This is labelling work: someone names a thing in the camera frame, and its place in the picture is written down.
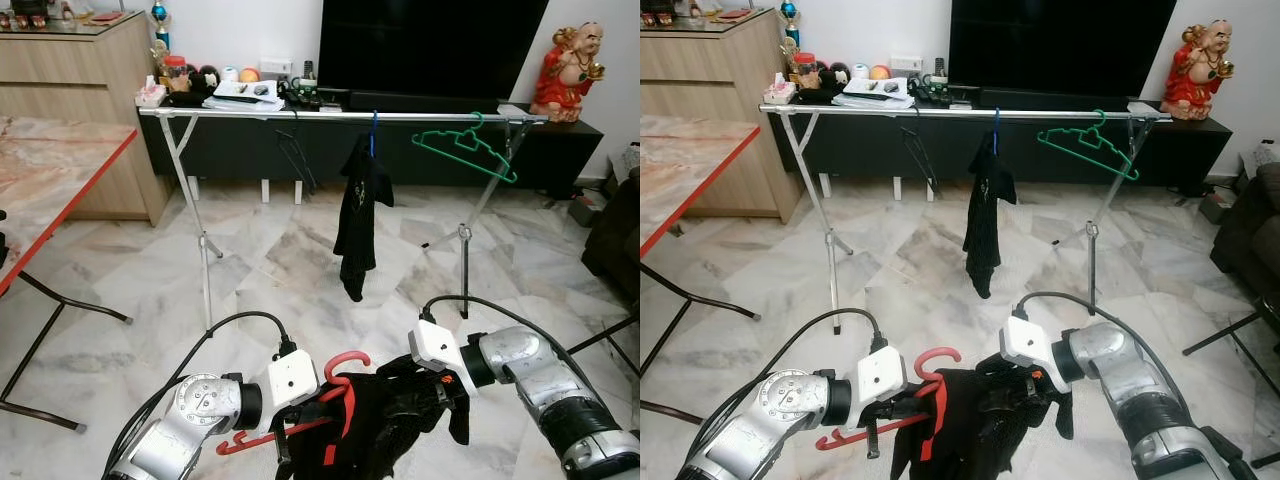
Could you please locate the black shirt with red stripe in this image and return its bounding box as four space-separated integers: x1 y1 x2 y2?
890 352 1076 480
285 355 471 480

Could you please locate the red clothes hanger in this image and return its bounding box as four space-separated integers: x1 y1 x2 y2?
215 350 373 466
815 346 963 463

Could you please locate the black clothes hanger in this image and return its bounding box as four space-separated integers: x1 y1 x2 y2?
900 105 941 193
275 108 319 196

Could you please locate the green clothes hanger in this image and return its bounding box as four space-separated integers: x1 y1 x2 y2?
1036 110 1141 183
412 112 521 186

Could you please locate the black shirt with Fonemax print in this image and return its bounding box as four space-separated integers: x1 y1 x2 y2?
962 132 1019 299
332 135 396 303

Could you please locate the dark brown sofa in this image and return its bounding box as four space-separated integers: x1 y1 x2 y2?
1210 162 1280 306
582 170 641 311

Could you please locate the black TV console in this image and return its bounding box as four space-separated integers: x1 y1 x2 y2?
140 100 604 199
768 98 1233 196

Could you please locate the black soundbar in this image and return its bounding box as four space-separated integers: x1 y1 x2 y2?
975 88 1131 111

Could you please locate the silver metal clothes rack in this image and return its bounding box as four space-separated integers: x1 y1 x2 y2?
137 107 550 333
757 102 1174 316

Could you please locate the side table with lace cloth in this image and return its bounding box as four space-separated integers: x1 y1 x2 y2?
610 140 641 181
1240 138 1280 181

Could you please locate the marble dining table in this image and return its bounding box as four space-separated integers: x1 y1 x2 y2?
640 113 761 256
0 115 139 296

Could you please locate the stack of white papers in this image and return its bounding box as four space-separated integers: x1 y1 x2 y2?
832 78 916 109
203 80 286 113

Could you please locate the red laughing Buddha statue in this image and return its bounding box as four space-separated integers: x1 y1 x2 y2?
530 22 606 123
1160 20 1236 121

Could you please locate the black television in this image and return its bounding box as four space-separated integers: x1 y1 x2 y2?
948 0 1179 99
318 0 551 101

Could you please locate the light wooden sideboard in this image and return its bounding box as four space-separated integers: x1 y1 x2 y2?
0 12 173 226
640 10 801 223

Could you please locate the gold trophy with blue ball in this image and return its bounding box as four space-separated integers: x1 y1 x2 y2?
148 0 173 71
778 0 801 69

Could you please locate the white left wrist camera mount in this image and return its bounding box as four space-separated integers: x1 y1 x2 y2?
265 350 323 409
850 345 909 404

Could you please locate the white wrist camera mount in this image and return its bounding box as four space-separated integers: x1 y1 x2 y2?
265 350 323 409
850 345 909 404
1000 315 1069 391
407 320 479 396

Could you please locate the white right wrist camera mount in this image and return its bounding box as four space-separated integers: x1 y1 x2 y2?
1000 315 1069 391
407 320 479 396

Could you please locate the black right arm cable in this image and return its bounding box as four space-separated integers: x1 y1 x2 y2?
1015 290 1191 411
420 294 621 406

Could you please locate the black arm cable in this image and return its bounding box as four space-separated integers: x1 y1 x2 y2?
1015 290 1191 411
420 294 621 406
100 310 293 479
690 306 886 471

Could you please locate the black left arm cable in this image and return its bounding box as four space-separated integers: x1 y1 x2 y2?
690 306 886 471
100 310 293 479

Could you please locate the black metal chair frame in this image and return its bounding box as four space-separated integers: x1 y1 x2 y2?
640 262 763 423
0 270 133 433

